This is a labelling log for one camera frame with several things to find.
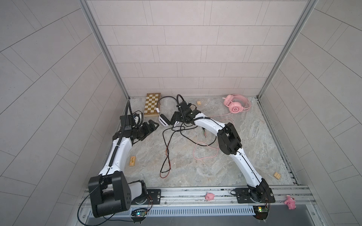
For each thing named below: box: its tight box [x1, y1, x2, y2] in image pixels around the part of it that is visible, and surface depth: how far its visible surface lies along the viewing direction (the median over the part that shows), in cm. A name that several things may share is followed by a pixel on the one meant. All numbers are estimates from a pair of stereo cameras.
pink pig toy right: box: [284, 194, 297, 210], surface depth 69 cm
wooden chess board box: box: [143, 92, 161, 118], surface depth 111 cm
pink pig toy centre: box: [205, 191, 215, 201], surface depth 72 cm
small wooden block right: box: [273, 171, 281, 180], surface depth 79 cm
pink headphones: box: [222, 94, 252, 114], surface depth 107 cm
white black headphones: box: [156, 96, 180, 127], surface depth 95 cm
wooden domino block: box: [129, 155, 137, 167], surface depth 84 cm
